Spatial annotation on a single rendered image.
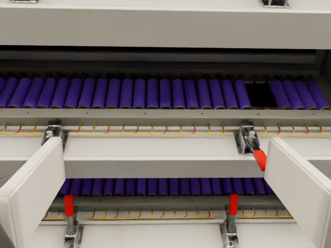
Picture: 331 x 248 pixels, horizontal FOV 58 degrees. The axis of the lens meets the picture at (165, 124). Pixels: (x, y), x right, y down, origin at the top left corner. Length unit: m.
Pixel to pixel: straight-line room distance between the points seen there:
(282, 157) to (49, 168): 0.13
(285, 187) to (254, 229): 0.41
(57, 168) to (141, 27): 0.20
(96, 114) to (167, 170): 0.13
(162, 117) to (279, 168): 0.26
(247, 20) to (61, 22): 0.20
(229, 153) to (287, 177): 0.25
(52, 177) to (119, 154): 0.24
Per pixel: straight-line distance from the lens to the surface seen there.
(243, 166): 0.44
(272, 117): 0.46
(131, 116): 0.43
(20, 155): 0.45
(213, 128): 0.44
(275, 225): 0.60
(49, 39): 0.37
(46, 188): 0.17
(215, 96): 0.47
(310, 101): 0.51
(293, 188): 0.17
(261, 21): 0.36
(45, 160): 0.17
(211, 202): 0.56
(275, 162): 0.19
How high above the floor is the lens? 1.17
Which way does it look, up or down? 29 degrees down
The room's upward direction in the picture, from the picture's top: 1 degrees clockwise
